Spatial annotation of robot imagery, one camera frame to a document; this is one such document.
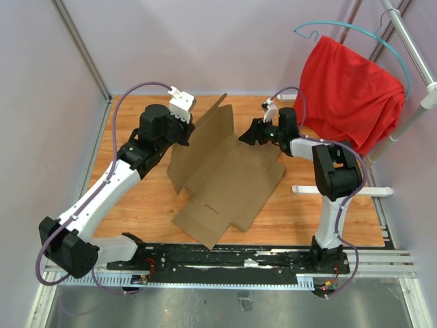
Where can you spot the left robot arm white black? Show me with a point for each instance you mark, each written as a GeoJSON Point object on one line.
{"type": "Point", "coordinates": [68, 240]}

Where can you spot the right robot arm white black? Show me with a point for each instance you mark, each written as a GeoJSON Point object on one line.
{"type": "Point", "coordinates": [338, 179]}

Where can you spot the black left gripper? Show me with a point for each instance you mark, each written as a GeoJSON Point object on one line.
{"type": "Point", "coordinates": [188, 129]}

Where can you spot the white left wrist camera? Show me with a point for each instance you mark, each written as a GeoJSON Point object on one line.
{"type": "Point", "coordinates": [181, 104]}

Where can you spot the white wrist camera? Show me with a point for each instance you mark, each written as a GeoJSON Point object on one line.
{"type": "Point", "coordinates": [181, 104]}
{"type": "Point", "coordinates": [270, 110]}

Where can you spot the brown cardboard box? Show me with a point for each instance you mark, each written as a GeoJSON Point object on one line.
{"type": "Point", "coordinates": [228, 181]}

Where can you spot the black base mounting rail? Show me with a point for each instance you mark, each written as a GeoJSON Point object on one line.
{"type": "Point", "coordinates": [171, 256]}

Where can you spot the white garment rack base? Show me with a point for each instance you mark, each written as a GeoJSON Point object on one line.
{"type": "Point", "coordinates": [366, 191]}

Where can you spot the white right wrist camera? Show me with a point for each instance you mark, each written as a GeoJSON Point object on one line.
{"type": "Point", "coordinates": [270, 110]}

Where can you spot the grey slotted cable duct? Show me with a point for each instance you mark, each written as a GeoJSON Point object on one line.
{"type": "Point", "coordinates": [214, 278]}

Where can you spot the silver garment rack pole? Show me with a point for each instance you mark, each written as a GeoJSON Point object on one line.
{"type": "Point", "coordinates": [397, 25]}

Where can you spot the red cloth on hanger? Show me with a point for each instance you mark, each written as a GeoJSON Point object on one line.
{"type": "Point", "coordinates": [346, 97]}

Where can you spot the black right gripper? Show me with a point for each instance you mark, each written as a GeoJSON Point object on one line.
{"type": "Point", "coordinates": [255, 132]}

